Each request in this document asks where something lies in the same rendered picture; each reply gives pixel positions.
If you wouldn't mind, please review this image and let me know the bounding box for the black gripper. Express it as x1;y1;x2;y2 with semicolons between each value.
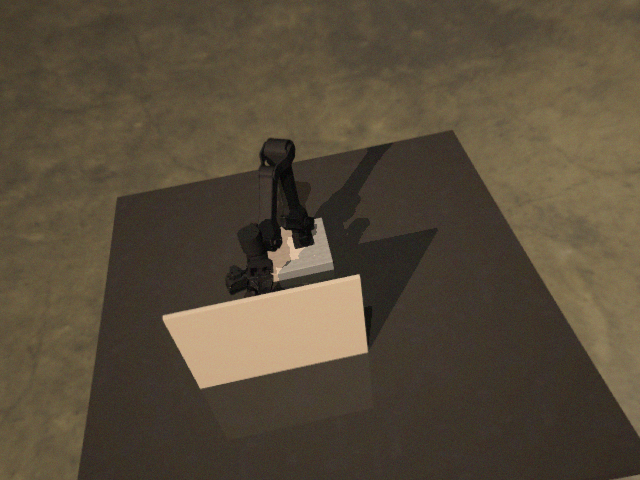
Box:
247;258;274;296

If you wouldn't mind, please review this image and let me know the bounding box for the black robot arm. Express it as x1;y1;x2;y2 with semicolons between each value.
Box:
225;138;315;295

